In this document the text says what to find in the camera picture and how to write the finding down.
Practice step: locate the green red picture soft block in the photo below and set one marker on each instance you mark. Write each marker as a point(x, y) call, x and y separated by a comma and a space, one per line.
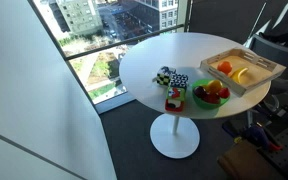
point(175, 99)

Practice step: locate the wooden slatted tray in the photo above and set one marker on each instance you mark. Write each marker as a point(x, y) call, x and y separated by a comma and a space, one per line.
point(260, 74)

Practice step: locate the black white checkered toy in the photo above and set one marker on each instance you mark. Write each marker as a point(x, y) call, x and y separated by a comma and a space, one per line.
point(163, 78)

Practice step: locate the dark purple plum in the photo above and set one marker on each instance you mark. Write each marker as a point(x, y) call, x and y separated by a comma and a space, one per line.
point(200, 91)

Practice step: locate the green plastic bowl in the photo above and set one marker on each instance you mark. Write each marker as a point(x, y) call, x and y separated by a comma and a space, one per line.
point(206, 104)

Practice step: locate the dark red apple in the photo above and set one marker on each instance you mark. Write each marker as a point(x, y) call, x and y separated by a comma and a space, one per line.
point(212, 98)

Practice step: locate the yellow orange mango fruit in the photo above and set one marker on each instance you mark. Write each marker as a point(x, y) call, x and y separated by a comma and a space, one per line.
point(214, 86)

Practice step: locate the small bright red fruit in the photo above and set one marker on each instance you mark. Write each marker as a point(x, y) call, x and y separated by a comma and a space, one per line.
point(224, 92)

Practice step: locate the yellow banana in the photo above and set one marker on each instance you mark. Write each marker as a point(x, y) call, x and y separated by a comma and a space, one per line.
point(238, 75)

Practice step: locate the grey office chair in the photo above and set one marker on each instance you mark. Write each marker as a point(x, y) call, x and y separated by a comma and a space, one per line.
point(277, 53)

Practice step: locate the dark window rail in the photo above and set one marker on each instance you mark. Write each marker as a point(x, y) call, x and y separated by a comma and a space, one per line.
point(124, 42)

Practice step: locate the white table pedestal base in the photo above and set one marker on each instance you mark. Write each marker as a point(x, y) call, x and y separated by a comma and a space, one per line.
point(174, 140)

